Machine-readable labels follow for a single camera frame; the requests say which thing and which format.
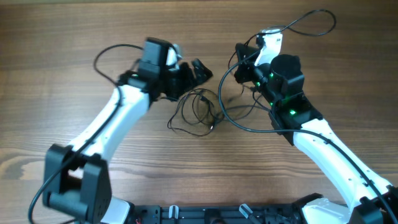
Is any black USB cable bundle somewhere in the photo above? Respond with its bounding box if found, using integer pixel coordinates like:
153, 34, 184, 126
167, 88, 268, 138

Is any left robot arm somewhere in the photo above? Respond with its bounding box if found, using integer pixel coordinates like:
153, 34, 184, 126
33, 37, 213, 223

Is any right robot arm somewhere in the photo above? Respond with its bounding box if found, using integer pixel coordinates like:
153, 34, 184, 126
234, 43, 397, 223

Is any black right camera cable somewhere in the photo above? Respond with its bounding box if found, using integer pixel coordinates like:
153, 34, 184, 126
217, 51, 398, 224

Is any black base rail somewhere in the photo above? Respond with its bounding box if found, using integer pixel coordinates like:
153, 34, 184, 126
127, 204, 306, 224

